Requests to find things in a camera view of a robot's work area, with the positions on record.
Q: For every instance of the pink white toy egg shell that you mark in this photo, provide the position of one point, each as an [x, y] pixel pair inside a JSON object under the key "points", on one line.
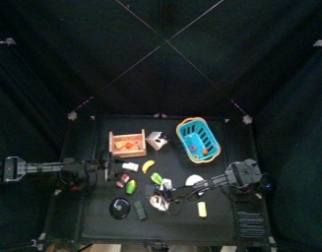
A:
{"points": [[158, 205]]}

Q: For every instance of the white striped shell piece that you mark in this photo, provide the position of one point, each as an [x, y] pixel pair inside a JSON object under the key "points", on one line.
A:
{"points": [[166, 183]]}

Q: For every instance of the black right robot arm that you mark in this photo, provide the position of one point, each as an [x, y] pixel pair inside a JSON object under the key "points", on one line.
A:
{"points": [[237, 175]]}

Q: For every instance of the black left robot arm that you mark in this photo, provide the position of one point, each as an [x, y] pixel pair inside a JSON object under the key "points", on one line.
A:
{"points": [[49, 168]]}

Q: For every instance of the red pink toy block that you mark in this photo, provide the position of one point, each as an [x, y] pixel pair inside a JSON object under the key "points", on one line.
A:
{"points": [[122, 180]]}

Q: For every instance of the small white toy carton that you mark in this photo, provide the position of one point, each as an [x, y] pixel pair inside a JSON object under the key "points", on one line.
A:
{"points": [[130, 166]]}

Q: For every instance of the green toy leaf vegetable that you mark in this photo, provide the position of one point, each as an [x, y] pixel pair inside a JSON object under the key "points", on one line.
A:
{"points": [[157, 178]]}

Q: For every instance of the wooden toy crate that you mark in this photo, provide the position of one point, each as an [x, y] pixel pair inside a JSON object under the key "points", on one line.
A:
{"points": [[128, 149]]}

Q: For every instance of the yellow toy fruit piece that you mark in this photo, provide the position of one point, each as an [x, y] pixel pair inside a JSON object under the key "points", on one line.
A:
{"points": [[121, 144]]}

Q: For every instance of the green yellow toy corn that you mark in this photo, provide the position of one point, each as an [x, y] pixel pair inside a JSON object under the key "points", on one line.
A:
{"points": [[132, 187]]}

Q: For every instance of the orange toy fruit piece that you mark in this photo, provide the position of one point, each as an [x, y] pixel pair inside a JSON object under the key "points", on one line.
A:
{"points": [[130, 145]]}

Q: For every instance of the white round plate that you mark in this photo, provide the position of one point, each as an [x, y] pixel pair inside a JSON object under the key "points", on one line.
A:
{"points": [[194, 179]]}

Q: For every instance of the dark green rectangular block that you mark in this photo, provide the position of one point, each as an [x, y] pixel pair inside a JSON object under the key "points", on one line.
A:
{"points": [[141, 210]]}

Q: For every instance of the yellow toy banana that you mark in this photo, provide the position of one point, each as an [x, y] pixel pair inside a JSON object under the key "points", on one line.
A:
{"points": [[148, 166]]}

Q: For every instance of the pale yellow toy butter stick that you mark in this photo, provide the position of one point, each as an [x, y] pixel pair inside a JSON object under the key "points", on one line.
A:
{"points": [[202, 209]]}

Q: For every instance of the black round toy pan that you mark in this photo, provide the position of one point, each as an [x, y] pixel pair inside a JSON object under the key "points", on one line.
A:
{"points": [[119, 208]]}

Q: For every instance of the small white pink box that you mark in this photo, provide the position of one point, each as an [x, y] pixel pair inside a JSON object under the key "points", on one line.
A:
{"points": [[157, 140]]}

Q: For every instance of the blue basket with orange rim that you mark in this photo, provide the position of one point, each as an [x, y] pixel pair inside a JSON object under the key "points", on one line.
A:
{"points": [[198, 140]]}

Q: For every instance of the grey frame clamp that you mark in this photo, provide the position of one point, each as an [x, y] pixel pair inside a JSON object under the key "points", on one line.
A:
{"points": [[8, 41], [248, 119], [320, 43], [71, 115], [158, 115]]}

